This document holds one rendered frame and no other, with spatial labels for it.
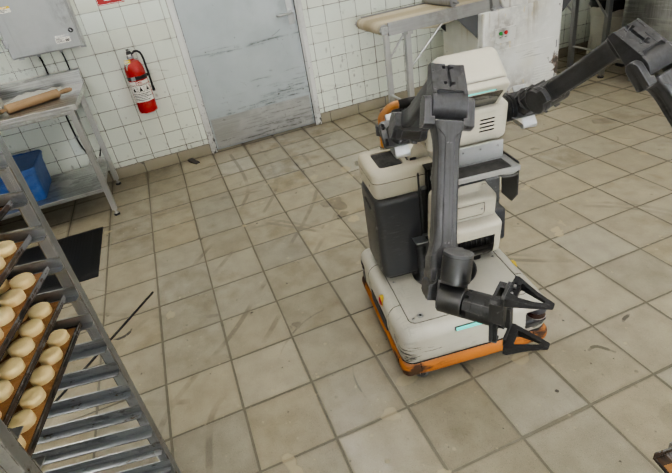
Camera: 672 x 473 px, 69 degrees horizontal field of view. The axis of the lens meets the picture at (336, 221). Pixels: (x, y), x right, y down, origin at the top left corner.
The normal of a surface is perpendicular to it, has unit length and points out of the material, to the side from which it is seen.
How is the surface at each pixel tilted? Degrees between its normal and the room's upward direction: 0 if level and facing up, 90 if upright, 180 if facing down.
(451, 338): 90
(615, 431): 0
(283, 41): 90
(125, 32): 90
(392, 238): 90
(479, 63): 42
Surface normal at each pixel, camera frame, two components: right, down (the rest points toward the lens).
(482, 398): -0.15, -0.84
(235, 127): 0.35, 0.44
